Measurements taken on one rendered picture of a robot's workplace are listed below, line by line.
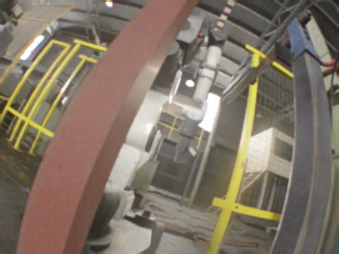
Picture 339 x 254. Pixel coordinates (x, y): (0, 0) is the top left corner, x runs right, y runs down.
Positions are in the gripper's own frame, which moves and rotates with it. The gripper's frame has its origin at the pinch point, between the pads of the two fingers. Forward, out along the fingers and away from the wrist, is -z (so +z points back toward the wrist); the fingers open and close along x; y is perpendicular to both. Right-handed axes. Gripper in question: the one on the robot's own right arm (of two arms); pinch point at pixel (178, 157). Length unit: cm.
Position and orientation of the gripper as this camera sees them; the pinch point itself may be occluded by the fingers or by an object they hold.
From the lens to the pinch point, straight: 85.2
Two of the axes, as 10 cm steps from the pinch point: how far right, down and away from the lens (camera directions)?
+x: -0.1, 1.5, 9.9
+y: -9.4, -3.5, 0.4
